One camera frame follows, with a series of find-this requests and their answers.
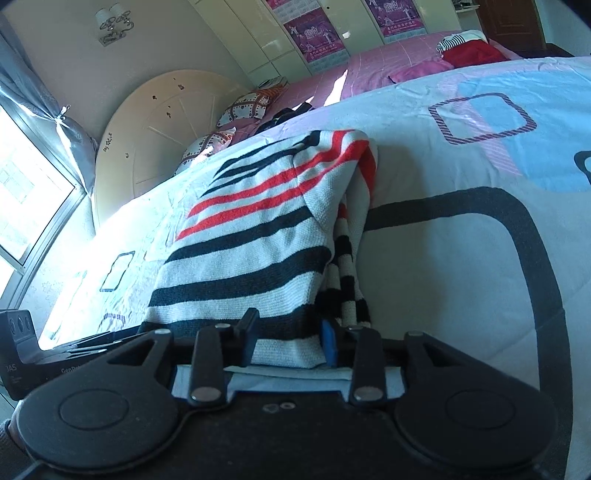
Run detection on pink bed sheet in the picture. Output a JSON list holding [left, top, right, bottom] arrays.
[[225, 30, 523, 140]]

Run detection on person's left forearm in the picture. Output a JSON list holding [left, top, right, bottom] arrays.
[[0, 406, 34, 480]]

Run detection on wall lamp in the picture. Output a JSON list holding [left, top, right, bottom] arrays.
[[95, 4, 136, 47]]

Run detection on window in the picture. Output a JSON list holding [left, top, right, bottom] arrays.
[[0, 102, 89, 324]]

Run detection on brown door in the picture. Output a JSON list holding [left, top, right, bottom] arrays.
[[475, 0, 562, 59]]

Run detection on round white headboard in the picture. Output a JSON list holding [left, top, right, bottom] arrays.
[[92, 69, 253, 228]]

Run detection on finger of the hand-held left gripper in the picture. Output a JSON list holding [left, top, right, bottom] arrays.
[[39, 324, 156, 358]]

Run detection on striped knit sweater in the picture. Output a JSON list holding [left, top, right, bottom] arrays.
[[137, 129, 382, 371]]

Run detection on grey curtain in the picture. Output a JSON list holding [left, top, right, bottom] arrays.
[[0, 14, 100, 195]]

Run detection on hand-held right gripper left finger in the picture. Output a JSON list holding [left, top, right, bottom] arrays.
[[104, 307, 260, 408]]

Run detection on dark clothes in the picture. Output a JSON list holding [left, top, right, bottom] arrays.
[[255, 103, 315, 133]]

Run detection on black and white striped garment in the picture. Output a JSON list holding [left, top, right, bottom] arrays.
[[436, 30, 486, 53]]

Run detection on cream wardrobe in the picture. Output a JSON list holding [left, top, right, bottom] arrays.
[[188, 0, 468, 83]]

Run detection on red garment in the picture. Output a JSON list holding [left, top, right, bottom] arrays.
[[441, 41, 509, 69]]

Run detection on pink garment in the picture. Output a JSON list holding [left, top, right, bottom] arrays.
[[388, 60, 456, 86]]

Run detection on printed blanket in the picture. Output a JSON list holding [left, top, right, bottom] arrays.
[[39, 55, 591, 480]]

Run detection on patterned pillow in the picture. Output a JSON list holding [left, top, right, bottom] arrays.
[[174, 129, 239, 177], [216, 89, 286, 128]]

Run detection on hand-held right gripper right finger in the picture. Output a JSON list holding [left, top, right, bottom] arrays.
[[321, 316, 465, 408]]

